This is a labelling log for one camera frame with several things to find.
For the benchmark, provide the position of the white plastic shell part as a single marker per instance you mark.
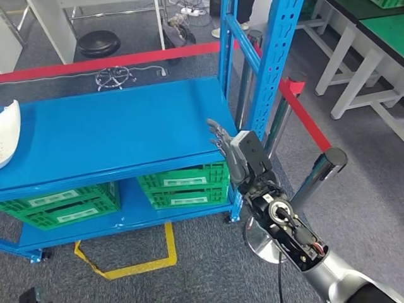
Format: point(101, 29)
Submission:
point(9, 134)

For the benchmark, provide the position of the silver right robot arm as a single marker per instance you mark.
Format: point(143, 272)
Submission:
point(331, 272)

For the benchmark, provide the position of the blue metal shelf rack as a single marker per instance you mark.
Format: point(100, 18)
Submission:
point(110, 125)

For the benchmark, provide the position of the white workbench green top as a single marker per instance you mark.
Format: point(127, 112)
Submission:
point(385, 33)

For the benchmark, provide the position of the black bag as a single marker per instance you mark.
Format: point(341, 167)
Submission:
point(177, 35)

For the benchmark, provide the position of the white power strip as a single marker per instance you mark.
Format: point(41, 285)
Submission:
point(191, 11)

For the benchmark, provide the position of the short red barrier belt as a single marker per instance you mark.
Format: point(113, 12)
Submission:
point(306, 117)

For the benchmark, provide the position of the person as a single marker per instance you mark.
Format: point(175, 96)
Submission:
point(245, 10)

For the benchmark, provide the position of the long red barrier belt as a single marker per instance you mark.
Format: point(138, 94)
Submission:
point(94, 62)

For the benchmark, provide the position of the white desk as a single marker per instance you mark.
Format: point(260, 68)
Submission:
point(53, 29)

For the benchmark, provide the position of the black robot foot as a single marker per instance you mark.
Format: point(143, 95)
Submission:
point(29, 296)

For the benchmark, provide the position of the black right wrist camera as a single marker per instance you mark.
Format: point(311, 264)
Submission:
point(252, 152)

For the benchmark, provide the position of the chrome stanchion post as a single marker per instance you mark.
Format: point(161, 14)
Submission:
point(319, 171)
point(278, 125)
point(249, 83)

